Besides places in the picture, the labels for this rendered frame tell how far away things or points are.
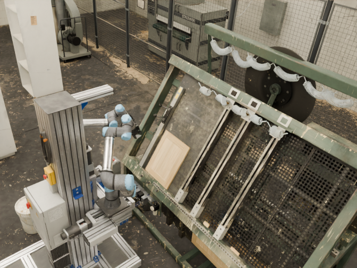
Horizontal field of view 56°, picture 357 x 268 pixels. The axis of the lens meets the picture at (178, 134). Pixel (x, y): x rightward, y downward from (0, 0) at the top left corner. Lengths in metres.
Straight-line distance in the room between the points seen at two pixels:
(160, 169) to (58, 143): 1.26
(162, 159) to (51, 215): 1.22
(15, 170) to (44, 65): 2.29
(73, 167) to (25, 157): 2.71
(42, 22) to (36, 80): 1.06
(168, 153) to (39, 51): 3.86
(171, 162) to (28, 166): 2.52
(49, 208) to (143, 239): 1.57
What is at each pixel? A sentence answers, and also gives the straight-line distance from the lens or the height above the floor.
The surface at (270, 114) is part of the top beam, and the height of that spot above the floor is 1.90.
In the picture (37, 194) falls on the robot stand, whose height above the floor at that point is 1.23.
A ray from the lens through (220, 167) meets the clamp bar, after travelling 3.03.
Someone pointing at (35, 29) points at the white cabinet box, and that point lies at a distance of 6.51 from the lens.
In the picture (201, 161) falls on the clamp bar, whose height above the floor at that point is 1.31.
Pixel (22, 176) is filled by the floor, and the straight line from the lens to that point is 5.14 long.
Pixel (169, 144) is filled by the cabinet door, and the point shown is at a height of 1.21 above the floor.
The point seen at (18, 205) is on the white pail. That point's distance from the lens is 4.24.
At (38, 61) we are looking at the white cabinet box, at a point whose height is 0.70.
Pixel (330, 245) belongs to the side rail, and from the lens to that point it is 2.70.
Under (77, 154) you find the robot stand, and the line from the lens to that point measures 2.75.
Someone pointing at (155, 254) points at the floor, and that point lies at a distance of 4.02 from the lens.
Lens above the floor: 3.29
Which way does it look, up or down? 35 degrees down
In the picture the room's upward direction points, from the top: 5 degrees clockwise
